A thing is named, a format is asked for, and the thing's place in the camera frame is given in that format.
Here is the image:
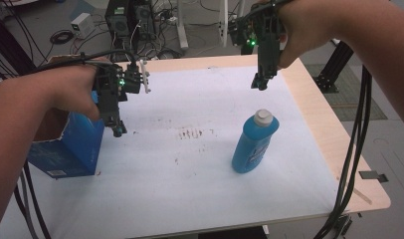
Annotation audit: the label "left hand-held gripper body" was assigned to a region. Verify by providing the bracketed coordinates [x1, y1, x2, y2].
[92, 59, 152, 126]

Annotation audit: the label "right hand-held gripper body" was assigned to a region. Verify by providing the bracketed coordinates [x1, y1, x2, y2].
[228, 2, 288, 79]

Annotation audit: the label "blue cardboard box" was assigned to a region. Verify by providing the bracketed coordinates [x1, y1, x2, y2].
[27, 108, 105, 179]

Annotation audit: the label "blue bottle with white cap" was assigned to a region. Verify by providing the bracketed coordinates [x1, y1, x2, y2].
[231, 109, 281, 174]

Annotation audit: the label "person's left hand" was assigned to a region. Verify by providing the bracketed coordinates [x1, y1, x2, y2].
[40, 56, 105, 122]

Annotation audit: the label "person's right hand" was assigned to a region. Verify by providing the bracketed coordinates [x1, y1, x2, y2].
[253, 0, 343, 70]

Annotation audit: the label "white metal stand leg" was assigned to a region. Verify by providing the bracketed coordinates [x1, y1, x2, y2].
[219, 0, 246, 48]
[175, 0, 190, 51]

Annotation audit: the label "white power supply box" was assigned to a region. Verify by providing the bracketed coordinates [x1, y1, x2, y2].
[70, 12, 97, 40]

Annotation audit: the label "black computer tower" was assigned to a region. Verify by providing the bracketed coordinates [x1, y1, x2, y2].
[104, 0, 156, 62]

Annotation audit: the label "white paper sheet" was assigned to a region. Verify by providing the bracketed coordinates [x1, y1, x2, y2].
[0, 64, 348, 239]

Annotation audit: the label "grey floor mat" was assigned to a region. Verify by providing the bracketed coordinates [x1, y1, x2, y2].
[303, 63, 388, 122]

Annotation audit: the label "black tape strip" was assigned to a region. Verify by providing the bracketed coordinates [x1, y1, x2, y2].
[358, 169, 389, 183]

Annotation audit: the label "person's left leg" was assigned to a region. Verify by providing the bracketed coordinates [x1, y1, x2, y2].
[198, 225, 265, 239]

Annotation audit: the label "black cable bundle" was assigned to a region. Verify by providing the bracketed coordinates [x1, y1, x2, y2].
[313, 64, 373, 239]
[14, 49, 138, 239]

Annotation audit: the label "coiled black cable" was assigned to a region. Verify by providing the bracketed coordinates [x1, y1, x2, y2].
[50, 29, 75, 45]

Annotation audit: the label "black aluminium frame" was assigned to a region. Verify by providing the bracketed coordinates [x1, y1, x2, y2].
[311, 39, 355, 94]
[0, 6, 37, 76]

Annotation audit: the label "black bracket under table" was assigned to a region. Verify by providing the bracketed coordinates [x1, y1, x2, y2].
[333, 213, 353, 237]

